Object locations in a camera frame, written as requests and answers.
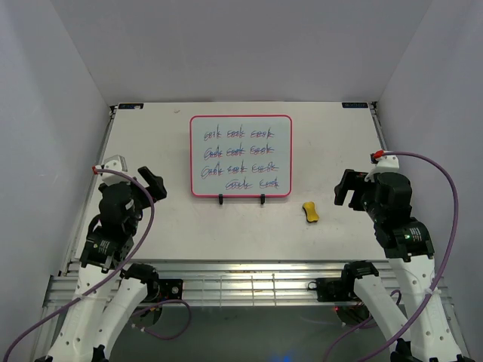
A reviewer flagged yellow bone-shaped eraser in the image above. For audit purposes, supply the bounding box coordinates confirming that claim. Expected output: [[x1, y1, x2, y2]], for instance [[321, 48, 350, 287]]
[[302, 201, 319, 223]]

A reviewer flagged pink framed whiteboard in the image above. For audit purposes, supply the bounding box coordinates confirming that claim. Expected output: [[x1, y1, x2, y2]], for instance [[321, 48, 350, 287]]
[[189, 114, 293, 198]]

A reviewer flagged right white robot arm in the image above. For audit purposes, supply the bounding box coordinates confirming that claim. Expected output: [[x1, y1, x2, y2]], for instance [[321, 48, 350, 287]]
[[334, 169, 468, 361]]

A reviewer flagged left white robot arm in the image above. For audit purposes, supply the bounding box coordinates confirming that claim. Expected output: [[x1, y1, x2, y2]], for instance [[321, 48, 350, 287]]
[[40, 161, 167, 361]]

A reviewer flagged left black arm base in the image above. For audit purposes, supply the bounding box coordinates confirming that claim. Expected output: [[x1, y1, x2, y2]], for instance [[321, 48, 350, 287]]
[[125, 263, 183, 327]]

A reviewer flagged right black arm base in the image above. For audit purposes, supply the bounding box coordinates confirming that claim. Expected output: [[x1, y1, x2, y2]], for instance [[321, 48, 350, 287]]
[[307, 261, 379, 326]]

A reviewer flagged right blue corner label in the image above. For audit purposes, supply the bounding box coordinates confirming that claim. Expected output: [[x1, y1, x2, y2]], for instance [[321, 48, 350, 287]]
[[341, 102, 369, 109]]

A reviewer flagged blue corner label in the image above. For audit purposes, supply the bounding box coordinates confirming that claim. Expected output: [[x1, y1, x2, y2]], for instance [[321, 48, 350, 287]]
[[341, 102, 369, 109], [118, 103, 144, 110]]

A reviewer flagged left blue corner label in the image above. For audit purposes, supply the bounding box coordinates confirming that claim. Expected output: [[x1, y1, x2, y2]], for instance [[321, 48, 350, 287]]
[[118, 103, 144, 110]]

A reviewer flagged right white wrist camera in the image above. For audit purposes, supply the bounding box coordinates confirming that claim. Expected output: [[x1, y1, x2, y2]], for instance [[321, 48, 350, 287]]
[[365, 150, 399, 182]]

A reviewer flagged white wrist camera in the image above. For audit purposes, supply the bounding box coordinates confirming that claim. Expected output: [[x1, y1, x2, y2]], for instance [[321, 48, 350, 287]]
[[365, 150, 399, 182], [92, 155, 131, 186]]

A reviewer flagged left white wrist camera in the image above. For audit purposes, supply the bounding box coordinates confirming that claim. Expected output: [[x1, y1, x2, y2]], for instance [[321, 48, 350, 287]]
[[92, 155, 131, 186]]

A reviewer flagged aluminium extrusion frame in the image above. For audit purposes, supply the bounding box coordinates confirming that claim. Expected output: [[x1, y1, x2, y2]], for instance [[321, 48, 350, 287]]
[[41, 101, 471, 362]]

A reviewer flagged black wire whiteboard stand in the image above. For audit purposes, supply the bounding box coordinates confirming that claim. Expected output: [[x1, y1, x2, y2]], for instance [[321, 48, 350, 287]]
[[215, 194, 266, 206]]

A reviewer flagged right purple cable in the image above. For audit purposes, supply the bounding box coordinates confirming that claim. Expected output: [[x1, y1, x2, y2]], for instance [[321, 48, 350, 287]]
[[322, 150, 460, 362]]

